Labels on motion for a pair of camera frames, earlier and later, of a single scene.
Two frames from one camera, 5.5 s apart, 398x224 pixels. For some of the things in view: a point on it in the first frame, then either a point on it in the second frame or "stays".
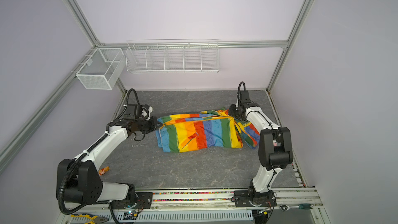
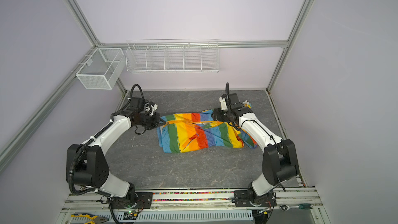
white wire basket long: x=172 y=55 stays
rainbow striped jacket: x=209 y=129 stays
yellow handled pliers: x=96 y=219 stays
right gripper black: x=231 y=112 -> x=217 y=115
